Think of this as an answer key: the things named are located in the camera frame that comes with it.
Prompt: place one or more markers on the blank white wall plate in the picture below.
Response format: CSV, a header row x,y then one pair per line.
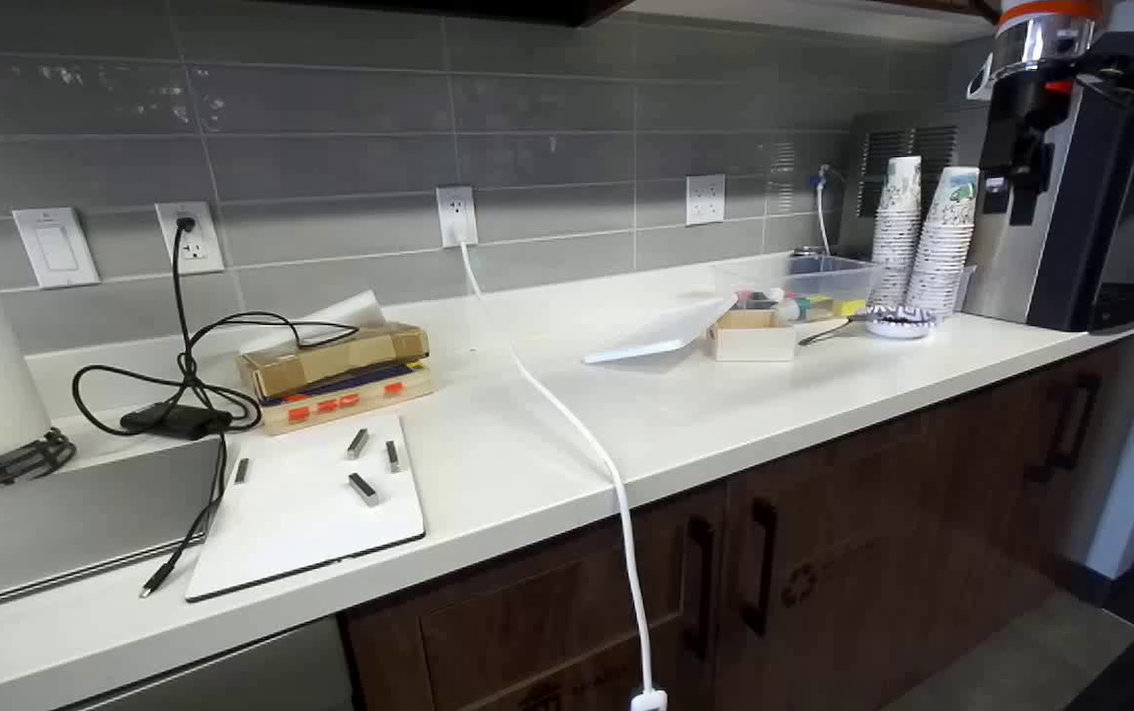
x,y
706,199

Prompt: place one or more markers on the patterned paper bowl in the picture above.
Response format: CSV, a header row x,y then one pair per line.
x,y
898,325

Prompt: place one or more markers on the small black magnet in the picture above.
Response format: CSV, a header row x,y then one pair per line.
x,y
392,456
366,489
241,473
355,445

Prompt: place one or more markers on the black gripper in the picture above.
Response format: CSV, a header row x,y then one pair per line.
x,y
1018,131

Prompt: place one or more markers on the white paper sheet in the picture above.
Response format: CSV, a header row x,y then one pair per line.
x,y
341,316

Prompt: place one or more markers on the steel dishwasher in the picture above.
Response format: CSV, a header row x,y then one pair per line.
x,y
234,677

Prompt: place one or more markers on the white light switch plate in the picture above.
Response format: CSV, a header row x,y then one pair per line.
x,y
52,246

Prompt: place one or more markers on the flat box orange labels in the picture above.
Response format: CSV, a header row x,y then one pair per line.
x,y
349,398

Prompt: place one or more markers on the brown cardboard box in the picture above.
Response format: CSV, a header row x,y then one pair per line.
x,y
334,360

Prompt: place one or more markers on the dark wall shelf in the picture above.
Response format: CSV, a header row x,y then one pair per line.
x,y
458,6

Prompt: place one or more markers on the white wall outlet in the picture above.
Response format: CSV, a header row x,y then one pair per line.
x,y
457,216
195,244

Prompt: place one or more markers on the white cutting board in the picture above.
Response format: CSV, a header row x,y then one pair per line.
x,y
311,528

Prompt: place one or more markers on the steel sink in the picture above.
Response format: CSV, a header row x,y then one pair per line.
x,y
52,528

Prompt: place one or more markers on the patterned paper cup stack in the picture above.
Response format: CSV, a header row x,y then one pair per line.
x,y
898,221
944,244

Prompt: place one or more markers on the small wooden box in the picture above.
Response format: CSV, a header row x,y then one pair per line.
x,y
750,343

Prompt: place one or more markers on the black coffee machine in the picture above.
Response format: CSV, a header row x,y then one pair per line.
x,y
1099,199

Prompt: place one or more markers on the clear plastic container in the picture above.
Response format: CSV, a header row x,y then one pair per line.
x,y
829,277

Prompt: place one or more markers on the brown cabinet door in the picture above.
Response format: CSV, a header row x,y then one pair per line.
x,y
1011,476
525,606
853,555

